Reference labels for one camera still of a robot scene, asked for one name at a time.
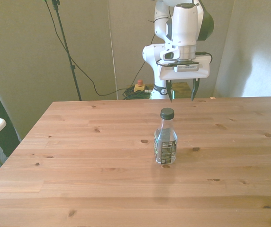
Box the yellow emergency stop button box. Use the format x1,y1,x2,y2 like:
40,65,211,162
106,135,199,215
134,79,146,93

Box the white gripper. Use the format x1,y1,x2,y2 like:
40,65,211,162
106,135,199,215
159,54,211,103

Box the black camera stand pole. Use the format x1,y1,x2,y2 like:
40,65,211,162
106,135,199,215
45,0,82,102

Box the black cable on wall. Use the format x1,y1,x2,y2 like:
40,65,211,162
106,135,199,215
42,0,136,97

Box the coiled green black cable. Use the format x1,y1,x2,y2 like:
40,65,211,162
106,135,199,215
122,87,153,100

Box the wrist camera with black cable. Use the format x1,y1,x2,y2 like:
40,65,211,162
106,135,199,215
155,51,213,73

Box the clear plastic bottle black cap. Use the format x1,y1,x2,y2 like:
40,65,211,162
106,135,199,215
153,107,178,166

